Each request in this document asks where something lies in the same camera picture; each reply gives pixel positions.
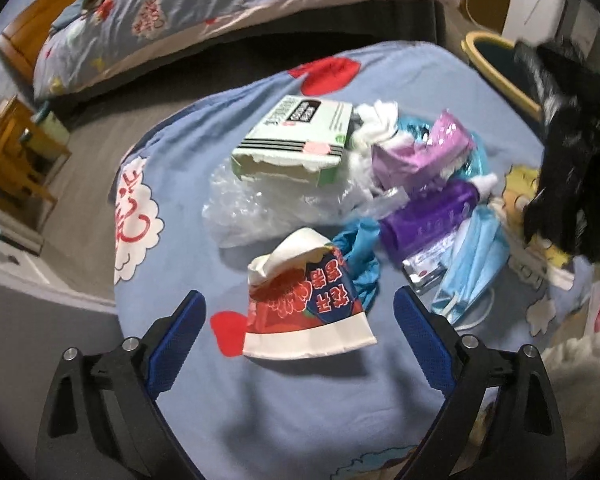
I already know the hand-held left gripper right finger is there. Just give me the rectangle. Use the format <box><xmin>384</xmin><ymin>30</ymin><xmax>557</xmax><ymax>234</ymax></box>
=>
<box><xmin>393</xmin><ymin>285</ymin><xmax>568</xmax><ymax>480</ymax></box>

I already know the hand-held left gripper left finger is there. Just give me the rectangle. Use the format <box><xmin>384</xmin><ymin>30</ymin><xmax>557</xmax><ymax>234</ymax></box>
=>
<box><xmin>35</xmin><ymin>290</ymin><xmax>207</xmax><ymax>480</ymax></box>

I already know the small clear silver packet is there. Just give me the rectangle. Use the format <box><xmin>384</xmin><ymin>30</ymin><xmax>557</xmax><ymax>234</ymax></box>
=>
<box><xmin>401</xmin><ymin>240</ymin><xmax>461</xmax><ymax>293</ymax></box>

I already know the blue rubber glove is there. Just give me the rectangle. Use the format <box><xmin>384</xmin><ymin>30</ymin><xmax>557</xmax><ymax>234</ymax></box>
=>
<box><xmin>332</xmin><ymin>217</ymin><xmax>383</xmax><ymax>311</ymax></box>

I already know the blue face mask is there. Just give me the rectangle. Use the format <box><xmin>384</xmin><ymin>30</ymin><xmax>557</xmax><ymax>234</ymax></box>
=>
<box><xmin>430</xmin><ymin>205</ymin><xmax>510</xmax><ymax>331</ymax></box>

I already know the crushed red blue paper cup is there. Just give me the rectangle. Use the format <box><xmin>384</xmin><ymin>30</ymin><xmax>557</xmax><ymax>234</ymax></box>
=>
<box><xmin>242</xmin><ymin>227</ymin><xmax>378</xmax><ymax>361</ymax></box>

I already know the purple plastic bottle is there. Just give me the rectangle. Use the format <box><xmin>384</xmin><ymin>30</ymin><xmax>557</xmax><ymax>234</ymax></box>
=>
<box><xmin>378</xmin><ymin>172</ymin><xmax>498</xmax><ymax>267</ymax></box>

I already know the yellow rimmed teal bin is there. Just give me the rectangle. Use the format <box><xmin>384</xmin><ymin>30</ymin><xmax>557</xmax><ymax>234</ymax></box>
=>
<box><xmin>461</xmin><ymin>31</ymin><xmax>548</xmax><ymax>121</ymax></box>

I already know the clear plastic bag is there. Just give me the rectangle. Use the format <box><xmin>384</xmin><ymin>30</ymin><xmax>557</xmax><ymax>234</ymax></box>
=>
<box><xmin>201</xmin><ymin>162</ymin><xmax>376</xmax><ymax>248</ymax></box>

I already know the purple tissue packet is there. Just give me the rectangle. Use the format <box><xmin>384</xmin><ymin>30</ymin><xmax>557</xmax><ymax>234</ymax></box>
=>
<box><xmin>371</xmin><ymin>110</ymin><xmax>476</xmax><ymax>193</ymax></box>

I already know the teal foil wrapper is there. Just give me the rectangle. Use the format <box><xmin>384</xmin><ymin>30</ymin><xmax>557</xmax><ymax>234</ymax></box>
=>
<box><xmin>397</xmin><ymin>116</ymin><xmax>488</xmax><ymax>181</ymax></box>

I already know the green white cardboard box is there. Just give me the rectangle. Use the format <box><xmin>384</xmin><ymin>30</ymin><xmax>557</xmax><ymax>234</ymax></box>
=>
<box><xmin>230</xmin><ymin>95</ymin><xmax>355</xmax><ymax>186</ymax></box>

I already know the blue cartoon printed cloth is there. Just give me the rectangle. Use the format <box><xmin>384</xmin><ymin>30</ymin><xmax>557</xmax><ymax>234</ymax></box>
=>
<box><xmin>112</xmin><ymin>42</ymin><xmax>600</xmax><ymax>480</ymax></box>

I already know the white fluffy cloth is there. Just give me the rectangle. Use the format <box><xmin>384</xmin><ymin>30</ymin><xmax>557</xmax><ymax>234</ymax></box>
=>
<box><xmin>540</xmin><ymin>332</ymin><xmax>600</xmax><ymax>411</ymax></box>

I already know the white air purifier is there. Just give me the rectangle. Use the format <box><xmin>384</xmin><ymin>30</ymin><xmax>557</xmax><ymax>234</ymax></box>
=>
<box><xmin>502</xmin><ymin>0</ymin><xmax>568</xmax><ymax>43</ymax></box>

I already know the white crumpled tissue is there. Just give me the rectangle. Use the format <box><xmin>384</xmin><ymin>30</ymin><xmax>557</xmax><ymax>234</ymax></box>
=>
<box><xmin>350</xmin><ymin>100</ymin><xmax>406</xmax><ymax>171</ymax></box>

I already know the wooden nightstand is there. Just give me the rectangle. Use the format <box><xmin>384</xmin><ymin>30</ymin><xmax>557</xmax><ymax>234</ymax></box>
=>
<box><xmin>0</xmin><ymin>95</ymin><xmax>73</xmax><ymax>231</ymax></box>

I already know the dark bed base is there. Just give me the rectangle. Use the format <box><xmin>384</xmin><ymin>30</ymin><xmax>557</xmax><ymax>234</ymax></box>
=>
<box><xmin>145</xmin><ymin>0</ymin><xmax>448</xmax><ymax>88</ymax></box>

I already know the bed with cartoon duvet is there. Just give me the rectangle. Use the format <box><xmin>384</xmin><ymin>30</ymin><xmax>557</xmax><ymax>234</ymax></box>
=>
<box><xmin>32</xmin><ymin>0</ymin><xmax>461</xmax><ymax>101</ymax></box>

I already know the wooden headboard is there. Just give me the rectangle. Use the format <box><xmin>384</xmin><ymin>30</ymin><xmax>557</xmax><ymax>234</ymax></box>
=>
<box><xmin>0</xmin><ymin>0</ymin><xmax>136</xmax><ymax>83</ymax></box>

